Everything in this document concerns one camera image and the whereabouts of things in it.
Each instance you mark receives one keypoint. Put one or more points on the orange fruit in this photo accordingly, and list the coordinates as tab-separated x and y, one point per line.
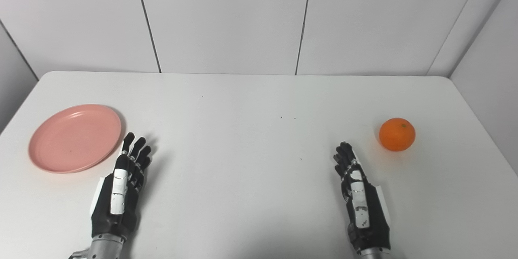
396	135

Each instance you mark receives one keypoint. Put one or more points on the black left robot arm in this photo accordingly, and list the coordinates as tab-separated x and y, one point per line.
104	247

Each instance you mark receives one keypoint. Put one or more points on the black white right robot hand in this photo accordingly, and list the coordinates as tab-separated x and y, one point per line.
364	210

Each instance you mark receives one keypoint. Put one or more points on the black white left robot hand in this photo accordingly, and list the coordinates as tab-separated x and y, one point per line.
119	194

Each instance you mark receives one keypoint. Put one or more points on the pink round plate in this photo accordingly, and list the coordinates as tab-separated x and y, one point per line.
73	139

